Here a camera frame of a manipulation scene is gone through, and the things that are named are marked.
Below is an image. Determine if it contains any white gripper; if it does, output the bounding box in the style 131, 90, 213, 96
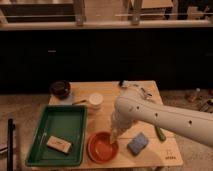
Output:
110, 111, 133, 144

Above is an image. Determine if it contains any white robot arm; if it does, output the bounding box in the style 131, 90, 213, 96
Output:
110, 88, 213, 148

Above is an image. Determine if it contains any red bowl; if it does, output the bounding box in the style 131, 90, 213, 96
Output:
87, 131, 119, 164

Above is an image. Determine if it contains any dark brown bowl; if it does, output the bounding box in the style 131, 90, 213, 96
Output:
50, 80, 71, 99

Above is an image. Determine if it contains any blue sponge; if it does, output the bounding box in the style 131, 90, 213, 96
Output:
127, 133, 149, 156

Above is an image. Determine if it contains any white cup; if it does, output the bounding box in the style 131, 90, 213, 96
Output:
88, 93, 104, 109

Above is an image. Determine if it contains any small wooden spoon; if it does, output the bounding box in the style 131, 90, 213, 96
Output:
72, 99, 87, 105

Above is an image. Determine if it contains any green cucumber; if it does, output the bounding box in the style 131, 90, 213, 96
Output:
155, 126, 166, 142

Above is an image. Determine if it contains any green plastic tray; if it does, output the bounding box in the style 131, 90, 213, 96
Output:
26, 105, 87, 167

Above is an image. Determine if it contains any tan rectangular block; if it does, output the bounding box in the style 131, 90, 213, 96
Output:
47, 136, 72, 153

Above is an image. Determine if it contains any black vertical stand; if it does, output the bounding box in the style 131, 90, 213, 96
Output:
7, 119, 15, 171

